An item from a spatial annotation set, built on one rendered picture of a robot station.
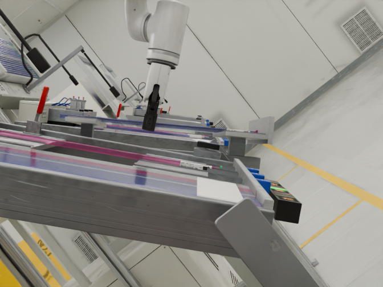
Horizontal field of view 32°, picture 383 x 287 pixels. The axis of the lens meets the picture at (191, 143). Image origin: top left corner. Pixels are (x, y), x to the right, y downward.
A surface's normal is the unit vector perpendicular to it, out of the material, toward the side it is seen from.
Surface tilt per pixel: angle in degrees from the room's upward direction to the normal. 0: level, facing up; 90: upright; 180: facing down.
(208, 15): 90
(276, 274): 90
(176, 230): 90
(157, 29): 61
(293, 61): 90
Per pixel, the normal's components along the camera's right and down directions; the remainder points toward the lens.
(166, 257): -0.01, 0.05
